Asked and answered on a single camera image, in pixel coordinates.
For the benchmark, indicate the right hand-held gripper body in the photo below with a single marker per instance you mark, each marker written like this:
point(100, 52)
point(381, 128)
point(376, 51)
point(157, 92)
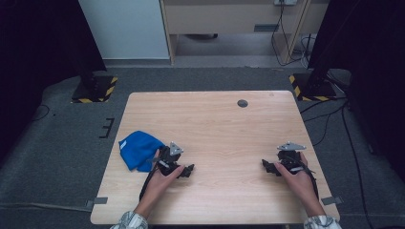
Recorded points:
point(289, 157)

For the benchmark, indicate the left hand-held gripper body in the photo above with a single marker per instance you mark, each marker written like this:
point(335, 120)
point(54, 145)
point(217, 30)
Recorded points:
point(167, 159)

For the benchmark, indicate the blue towel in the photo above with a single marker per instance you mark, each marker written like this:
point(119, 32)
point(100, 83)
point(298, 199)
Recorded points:
point(137, 149)

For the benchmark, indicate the person's right hand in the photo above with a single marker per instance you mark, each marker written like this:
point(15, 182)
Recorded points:
point(299, 184)

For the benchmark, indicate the person's left hand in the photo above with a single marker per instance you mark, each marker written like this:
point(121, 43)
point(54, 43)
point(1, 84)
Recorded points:
point(156, 187)

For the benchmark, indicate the grey tape piece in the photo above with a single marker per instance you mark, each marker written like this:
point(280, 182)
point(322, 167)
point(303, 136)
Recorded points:
point(99, 201)
point(331, 200)

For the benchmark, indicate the black floor tape mark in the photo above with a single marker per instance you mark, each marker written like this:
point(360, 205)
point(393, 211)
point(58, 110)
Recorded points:
point(108, 127)

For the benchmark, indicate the round grey table grommet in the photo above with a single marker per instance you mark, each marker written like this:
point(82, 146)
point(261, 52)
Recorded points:
point(242, 103)

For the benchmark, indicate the black stand with striped base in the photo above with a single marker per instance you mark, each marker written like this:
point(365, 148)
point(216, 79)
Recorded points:
point(315, 87)
point(95, 89)

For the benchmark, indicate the black curtain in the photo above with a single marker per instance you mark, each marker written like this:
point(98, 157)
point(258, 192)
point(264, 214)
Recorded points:
point(375, 63)
point(31, 47)

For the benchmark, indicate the white panel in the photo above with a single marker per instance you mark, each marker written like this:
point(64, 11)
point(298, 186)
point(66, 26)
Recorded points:
point(124, 28)

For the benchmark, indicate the light wooden cabinet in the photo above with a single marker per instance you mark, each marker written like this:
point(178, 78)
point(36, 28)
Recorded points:
point(210, 17)

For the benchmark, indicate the white power strip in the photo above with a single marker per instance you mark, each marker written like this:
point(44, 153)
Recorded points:
point(285, 2)

